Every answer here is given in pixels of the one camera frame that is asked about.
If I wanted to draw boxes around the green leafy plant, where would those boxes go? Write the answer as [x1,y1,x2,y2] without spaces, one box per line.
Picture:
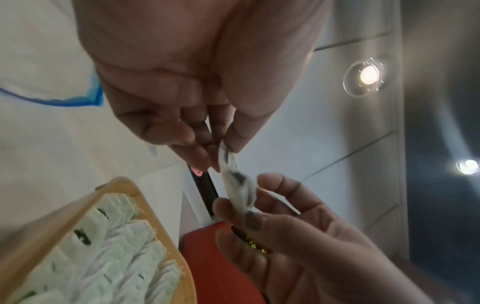
[232,225,277,256]

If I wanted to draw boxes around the person's right hand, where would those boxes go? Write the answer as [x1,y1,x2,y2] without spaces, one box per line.
[211,173,438,304]

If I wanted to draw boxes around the small white sachet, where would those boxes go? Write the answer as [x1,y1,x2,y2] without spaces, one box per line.
[217,140,260,214]

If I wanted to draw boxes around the person's left hand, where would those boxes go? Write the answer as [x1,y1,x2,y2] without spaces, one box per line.
[70,0,333,174]

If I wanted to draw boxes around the dark glass window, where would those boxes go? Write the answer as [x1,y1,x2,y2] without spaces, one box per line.
[186,162,222,223]

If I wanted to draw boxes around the red bench seat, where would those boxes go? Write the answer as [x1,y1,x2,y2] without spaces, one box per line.
[181,222,270,304]

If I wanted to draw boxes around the rows of green-tagged tea bags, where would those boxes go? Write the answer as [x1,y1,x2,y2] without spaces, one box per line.
[7,193,186,304]

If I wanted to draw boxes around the yellow tray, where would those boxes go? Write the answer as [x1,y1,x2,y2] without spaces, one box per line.
[0,176,198,304]

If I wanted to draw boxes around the round ceiling light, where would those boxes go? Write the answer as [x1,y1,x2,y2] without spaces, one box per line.
[341,55,391,98]
[454,158,480,176]

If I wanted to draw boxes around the clear zip bag blue seal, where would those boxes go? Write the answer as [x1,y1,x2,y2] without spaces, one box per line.
[0,0,105,108]

